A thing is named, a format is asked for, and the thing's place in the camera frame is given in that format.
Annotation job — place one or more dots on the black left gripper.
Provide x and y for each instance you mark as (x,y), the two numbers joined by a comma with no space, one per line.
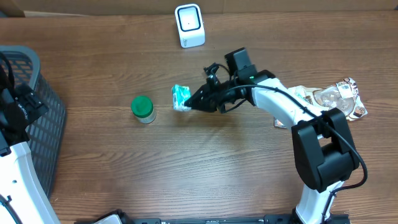
(32,101)

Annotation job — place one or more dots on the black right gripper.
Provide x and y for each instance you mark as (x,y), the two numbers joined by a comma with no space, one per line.
(210,93)

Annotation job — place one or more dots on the teal white small carton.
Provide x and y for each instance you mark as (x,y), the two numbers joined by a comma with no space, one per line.
(180,94)

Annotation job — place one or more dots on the green lid jar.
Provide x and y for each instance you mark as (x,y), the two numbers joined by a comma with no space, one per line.
(143,109)

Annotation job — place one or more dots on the orange small box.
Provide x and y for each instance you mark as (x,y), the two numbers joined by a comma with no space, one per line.
(278,124)

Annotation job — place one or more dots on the brown white snack bag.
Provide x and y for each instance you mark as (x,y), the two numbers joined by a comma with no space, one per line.
(343,95)

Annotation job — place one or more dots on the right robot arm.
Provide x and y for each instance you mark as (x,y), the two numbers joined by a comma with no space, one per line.
(325,155)

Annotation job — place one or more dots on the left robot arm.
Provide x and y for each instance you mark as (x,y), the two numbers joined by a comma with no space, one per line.
(23,199)

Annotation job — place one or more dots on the white barcode scanner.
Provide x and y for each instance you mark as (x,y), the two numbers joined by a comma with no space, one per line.
(190,25)

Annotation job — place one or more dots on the grey plastic basket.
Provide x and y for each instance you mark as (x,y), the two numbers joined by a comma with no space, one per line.
(46,133)

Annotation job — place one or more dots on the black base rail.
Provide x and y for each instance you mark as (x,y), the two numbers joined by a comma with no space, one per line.
(267,219)

